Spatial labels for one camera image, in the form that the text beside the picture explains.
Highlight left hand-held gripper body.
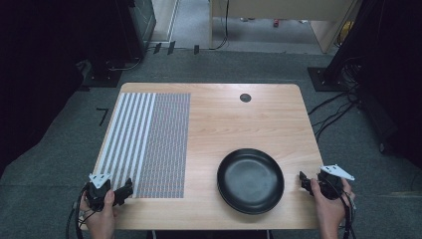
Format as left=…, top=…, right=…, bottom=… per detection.
left=85, top=171, right=112, bottom=212

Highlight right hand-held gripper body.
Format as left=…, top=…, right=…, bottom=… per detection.
left=316, top=163, right=355, bottom=201

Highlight person's right hand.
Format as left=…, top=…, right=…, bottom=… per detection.
left=310, top=177, right=356, bottom=231

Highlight person's left hand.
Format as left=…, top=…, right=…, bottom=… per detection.
left=79, top=189, right=119, bottom=235

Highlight striped woven placemat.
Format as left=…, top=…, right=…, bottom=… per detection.
left=94, top=92, right=192, bottom=200

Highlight black round plate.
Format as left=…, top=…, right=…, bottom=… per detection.
left=216, top=147, right=286, bottom=216

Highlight black tape corner mark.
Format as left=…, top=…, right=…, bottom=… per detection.
left=96, top=107, right=110, bottom=126

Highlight black stand base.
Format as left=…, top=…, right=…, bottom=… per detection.
left=307, top=66, right=351, bottom=93
left=80, top=59, right=124, bottom=89

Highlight black curtain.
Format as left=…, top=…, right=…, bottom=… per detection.
left=0, top=0, right=147, bottom=177
left=322, top=0, right=422, bottom=168

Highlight yellow object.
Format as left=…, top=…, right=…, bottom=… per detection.
left=337, top=21, right=354, bottom=47

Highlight dark equipment cabinet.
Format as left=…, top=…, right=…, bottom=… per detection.
left=127, top=0, right=157, bottom=54

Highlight light wooden desk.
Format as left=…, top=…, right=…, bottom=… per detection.
left=209, top=0, right=361, bottom=55

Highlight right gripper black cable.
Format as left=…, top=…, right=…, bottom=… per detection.
left=337, top=190, right=358, bottom=239

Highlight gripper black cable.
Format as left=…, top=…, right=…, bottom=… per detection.
left=337, top=190, right=358, bottom=239
left=65, top=184, right=93, bottom=239

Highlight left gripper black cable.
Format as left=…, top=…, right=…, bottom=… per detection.
left=65, top=184, right=93, bottom=239

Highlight black floor cables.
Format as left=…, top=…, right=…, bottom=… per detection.
left=308, top=63, right=364, bottom=142

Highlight thin black hanging cable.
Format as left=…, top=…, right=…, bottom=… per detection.
left=208, top=0, right=231, bottom=52

